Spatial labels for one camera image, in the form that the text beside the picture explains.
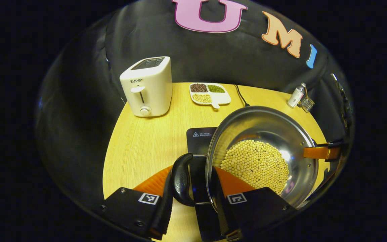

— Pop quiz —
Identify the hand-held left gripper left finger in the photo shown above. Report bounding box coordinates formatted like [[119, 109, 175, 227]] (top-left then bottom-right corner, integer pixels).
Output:
[[100, 165, 174, 240]]

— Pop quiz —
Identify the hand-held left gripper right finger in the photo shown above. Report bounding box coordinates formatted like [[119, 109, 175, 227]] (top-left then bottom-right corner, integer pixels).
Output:
[[210, 166, 297, 241]]

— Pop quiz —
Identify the stainless steel pot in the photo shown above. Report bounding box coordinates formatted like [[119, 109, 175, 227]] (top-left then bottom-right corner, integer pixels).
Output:
[[171, 105, 319, 211]]

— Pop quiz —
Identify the black induction cooktop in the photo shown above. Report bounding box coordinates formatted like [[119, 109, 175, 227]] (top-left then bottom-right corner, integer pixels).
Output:
[[186, 127, 228, 242]]

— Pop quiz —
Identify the clear glass holder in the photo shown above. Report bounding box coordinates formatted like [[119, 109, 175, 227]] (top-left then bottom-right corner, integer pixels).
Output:
[[299, 95, 315, 113]]

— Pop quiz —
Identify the pile of yellow soybeans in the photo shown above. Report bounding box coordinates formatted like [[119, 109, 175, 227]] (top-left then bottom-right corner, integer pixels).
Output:
[[220, 139, 290, 195]]

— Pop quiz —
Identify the small clear plastic bottle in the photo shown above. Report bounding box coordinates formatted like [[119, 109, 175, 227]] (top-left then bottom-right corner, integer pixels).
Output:
[[287, 83, 307, 108]]

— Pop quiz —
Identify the white divided dish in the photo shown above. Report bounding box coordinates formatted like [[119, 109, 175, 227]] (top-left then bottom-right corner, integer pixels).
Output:
[[189, 82, 232, 109]]

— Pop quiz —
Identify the white toaster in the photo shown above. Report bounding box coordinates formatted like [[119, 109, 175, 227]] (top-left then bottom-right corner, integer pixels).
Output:
[[120, 56, 173, 118]]

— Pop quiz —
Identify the black power cable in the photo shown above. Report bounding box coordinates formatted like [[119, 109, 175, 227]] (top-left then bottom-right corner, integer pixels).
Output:
[[234, 84, 251, 108]]

